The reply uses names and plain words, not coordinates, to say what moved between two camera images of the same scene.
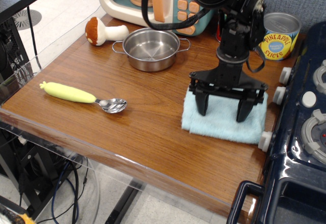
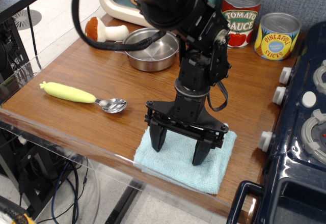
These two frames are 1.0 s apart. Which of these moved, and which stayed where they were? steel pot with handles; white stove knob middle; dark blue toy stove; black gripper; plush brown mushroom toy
Moved: black gripper
Stayed: dark blue toy stove; plush brown mushroom toy; white stove knob middle; steel pot with handles
